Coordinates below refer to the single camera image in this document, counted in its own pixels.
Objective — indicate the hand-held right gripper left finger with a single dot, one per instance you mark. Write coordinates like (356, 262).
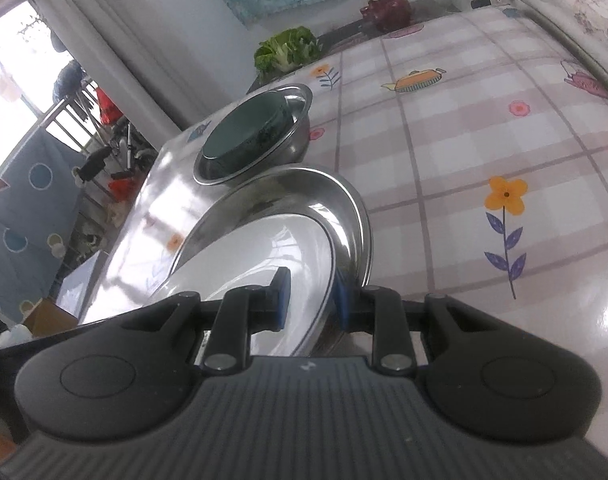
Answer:
(283, 292)

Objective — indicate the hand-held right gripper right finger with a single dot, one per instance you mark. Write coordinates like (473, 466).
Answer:
(341, 300)

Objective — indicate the white printed ceramic plate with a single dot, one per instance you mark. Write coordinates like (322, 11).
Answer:
(244, 250)

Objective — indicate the stainless steel bowl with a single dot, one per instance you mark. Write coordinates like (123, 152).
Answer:
(284, 152)
(296, 105)

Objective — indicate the green ceramic bowl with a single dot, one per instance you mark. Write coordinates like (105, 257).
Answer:
(244, 130)

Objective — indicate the red item on floor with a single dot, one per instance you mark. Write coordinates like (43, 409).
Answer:
(120, 189)

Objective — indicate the grey flat box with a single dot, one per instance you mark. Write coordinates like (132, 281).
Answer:
(81, 285)

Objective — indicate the plaid printed tablecloth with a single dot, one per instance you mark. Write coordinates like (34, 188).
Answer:
(459, 135)

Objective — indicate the folded stroller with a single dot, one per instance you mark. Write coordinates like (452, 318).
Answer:
(124, 155)

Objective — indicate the brown cardboard box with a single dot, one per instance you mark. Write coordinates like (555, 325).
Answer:
(49, 317)

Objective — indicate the green leafy lettuce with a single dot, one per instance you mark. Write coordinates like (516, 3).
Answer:
(286, 47)

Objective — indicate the red hanging bag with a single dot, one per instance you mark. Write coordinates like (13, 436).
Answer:
(108, 105)

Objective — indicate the blue circle-patterned play mat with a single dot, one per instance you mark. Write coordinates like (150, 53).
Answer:
(29, 210)

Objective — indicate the white plastic bag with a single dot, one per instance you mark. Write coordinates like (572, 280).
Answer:
(13, 337)

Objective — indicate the white railing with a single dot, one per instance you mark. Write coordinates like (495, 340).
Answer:
(64, 125)

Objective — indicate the blue hanging garment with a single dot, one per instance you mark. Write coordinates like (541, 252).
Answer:
(69, 80)

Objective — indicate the white curtain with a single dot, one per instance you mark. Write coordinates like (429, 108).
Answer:
(109, 35)

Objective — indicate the bright window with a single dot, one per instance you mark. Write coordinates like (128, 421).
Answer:
(14, 85)

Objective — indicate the white lace-trimmed cover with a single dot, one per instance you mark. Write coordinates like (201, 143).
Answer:
(559, 5)

